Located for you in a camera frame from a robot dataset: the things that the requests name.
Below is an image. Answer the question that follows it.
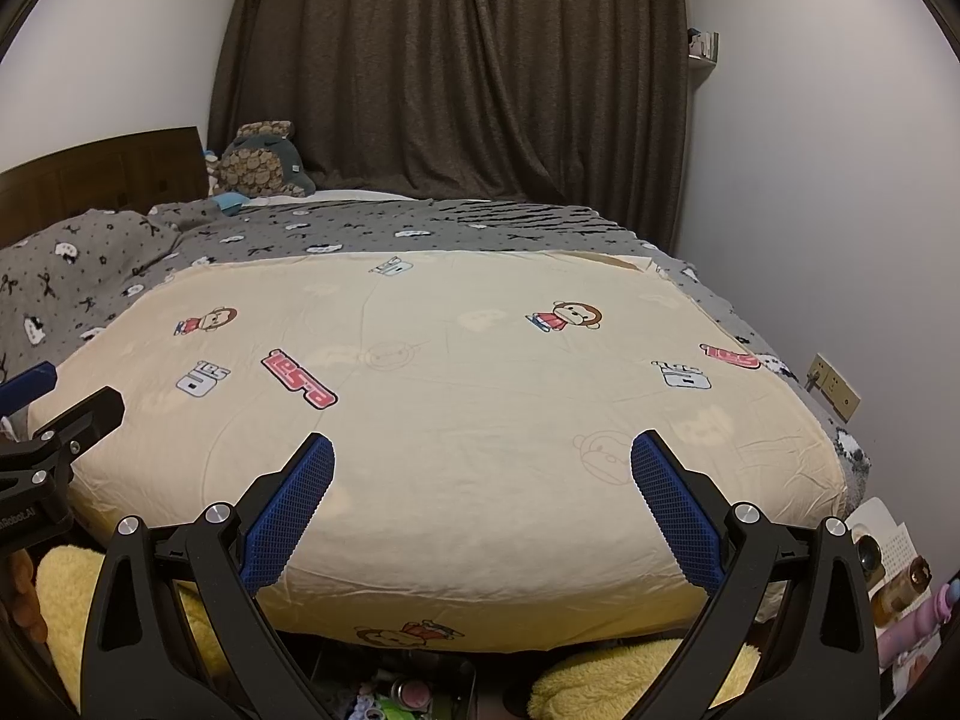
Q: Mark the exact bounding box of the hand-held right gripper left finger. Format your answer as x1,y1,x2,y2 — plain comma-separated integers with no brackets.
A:
81,431,336,720

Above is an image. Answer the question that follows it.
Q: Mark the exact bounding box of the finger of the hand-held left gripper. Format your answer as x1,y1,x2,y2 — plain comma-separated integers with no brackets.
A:
0,361,59,419
28,386,126,470

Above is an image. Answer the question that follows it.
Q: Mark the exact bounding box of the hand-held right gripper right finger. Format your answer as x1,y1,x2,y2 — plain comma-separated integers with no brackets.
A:
630,429,878,720

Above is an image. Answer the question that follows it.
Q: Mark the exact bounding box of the black bin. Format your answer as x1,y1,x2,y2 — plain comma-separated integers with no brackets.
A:
309,643,482,720

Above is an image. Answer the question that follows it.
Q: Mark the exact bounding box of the person's left hand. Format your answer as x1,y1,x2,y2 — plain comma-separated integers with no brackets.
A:
6,549,44,642

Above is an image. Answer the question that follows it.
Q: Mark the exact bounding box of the yellow fluffy blanket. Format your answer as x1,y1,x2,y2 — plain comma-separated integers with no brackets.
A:
34,544,760,720

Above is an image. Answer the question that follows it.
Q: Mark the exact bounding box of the grey patterned pillow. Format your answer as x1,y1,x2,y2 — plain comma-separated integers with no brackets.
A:
0,210,182,370

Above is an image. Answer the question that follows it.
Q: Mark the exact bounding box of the cream cartoon print quilt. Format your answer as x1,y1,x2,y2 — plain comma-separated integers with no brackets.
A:
30,249,848,653

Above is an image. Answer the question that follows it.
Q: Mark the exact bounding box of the dark round jar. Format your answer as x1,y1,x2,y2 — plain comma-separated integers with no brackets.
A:
855,536,887,587

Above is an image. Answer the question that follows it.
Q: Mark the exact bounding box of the wooden headboard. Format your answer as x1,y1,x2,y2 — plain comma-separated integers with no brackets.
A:
0,126,211,250

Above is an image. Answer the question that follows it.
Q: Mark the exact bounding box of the white basket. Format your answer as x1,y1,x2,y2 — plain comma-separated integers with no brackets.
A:
846,499,920,595

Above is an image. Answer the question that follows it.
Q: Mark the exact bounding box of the amber bottle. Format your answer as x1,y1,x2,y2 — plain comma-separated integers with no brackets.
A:
872,555,936,614

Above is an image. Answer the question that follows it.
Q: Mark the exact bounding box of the purple bottle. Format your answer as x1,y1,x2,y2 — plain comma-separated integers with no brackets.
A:
876,577,960,670

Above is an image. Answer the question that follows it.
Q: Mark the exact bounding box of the grey patterned duvet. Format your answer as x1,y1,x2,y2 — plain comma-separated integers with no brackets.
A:
0,199,875,500

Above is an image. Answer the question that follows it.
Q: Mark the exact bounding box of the white pillow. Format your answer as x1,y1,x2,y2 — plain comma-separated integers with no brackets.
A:
246,187,422,205

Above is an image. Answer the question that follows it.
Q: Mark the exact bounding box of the grey plush toy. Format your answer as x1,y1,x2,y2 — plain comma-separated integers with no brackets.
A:
225,120,317,200

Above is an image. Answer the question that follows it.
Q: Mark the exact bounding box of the dark brown curtain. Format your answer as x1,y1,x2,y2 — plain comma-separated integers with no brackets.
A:
206,0,691,205

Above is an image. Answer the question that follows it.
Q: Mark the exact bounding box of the wall socket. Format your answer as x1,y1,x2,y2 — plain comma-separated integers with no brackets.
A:
805,352,863,424

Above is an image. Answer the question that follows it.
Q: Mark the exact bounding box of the small wall shelf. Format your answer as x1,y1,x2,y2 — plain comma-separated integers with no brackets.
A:
686,28,721,70

